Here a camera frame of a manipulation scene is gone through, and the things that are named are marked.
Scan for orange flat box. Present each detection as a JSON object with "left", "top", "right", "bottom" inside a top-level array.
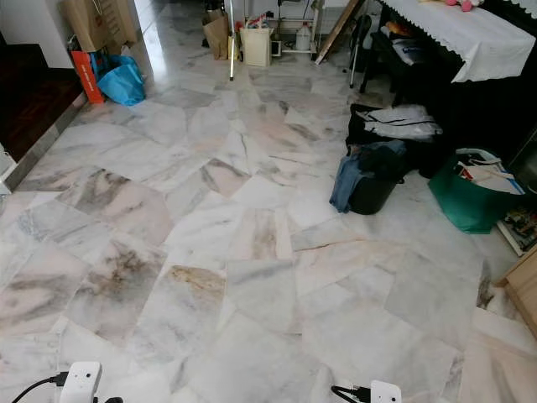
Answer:
[{"left": 71, "top": 50, "right": 106, "bottom": 105}]

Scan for blue plastic bag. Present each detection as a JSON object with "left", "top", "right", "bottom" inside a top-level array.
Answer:
[{"left": 96, "top": 55, "right": 148, "bottom": 107}]

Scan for large brown paper bag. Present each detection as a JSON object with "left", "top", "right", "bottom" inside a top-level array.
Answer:
[{"left": 60, "top": 0, "right": 139, "bottom": 55}]

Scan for small brown paper bag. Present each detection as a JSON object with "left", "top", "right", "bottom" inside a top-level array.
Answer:
[{"left": 203, "top": 10, "right": 232, "bottom": 61}]

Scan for white pole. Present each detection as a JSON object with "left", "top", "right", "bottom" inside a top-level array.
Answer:
[{"left": 227, "top": 0, "right": 237, "bottom": 82}]

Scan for cream tote bag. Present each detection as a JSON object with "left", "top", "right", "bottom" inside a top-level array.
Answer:
[{"left": 240, "top": 25, "right": 272, "bottom": 68}]

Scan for white metal rack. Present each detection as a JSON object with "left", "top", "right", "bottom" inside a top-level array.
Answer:
[{"left": 273, "top": 0, "right": 324, "bottom": 58}]

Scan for white plastic jug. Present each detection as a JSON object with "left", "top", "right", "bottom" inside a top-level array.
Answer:
[{"left": 294, "top": 24, "right": 313, "bottom": 53}]

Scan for blue jeans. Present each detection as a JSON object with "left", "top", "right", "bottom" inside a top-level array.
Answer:
[{"left": 330, "top": 151, "right": 366, "bottom": 213}]

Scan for black duffel bag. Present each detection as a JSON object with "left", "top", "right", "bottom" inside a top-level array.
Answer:
[{"left": 346, "top": 102, "right": 450, "bottom": 177}]

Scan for black plastic bin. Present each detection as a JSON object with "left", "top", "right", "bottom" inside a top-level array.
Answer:
[{"left": 348, "top": 143, "right": 408, "bottom": 216}]

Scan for leaning wooden plank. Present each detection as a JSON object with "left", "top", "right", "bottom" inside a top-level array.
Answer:
[{"left": 315, "top": 0, "right": 366, "bottom": 66}]

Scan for green fabric bag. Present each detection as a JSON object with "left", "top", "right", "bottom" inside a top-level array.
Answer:
[{"left": 428, "top": 149, "right": 523, "bottom": 234}]

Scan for stack of papers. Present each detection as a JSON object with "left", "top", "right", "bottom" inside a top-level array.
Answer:
[{"left": 456, "top": 151, "right": 525, "bottom": 196}]

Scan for white lace tablecloth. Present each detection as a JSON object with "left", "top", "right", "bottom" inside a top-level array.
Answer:
[{"left": 382, "top": 0, "right": 537, "bottom": 83}]

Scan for black wooden furniture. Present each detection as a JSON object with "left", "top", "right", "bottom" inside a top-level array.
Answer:
[{"left": 361, "top": 4, "right": 537, "bottom": 181}]

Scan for pink plush toy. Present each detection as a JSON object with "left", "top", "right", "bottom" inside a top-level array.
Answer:
[{"left": 445, "top": 0, "right": 483, "bottom": 13}]

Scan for white tray of books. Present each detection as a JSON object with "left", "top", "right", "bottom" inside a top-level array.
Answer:
[{"left": 497, "top": 204, "right": 537, "bottom": 257}]

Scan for light wooden furniture corner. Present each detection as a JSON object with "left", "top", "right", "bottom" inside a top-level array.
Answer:
[{"left": 493, "top": 245, "right": 537, "bottom": 341}]

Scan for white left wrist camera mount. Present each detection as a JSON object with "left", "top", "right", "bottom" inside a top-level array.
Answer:
[{"left": 60, "top": 361, "right": 103, "bottom": 403}]

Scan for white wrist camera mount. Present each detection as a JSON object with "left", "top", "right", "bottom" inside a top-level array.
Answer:
[
  {"left": 369, "top": 380, "right": 402, "bottom": 403},
  {"left": 60, "top": 361, "right": 103, "bottom": 403}
]

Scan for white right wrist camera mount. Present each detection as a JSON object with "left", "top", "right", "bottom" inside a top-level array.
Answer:
[{"left": 369, "top": 380, "right": 402, "bottom": 403}]

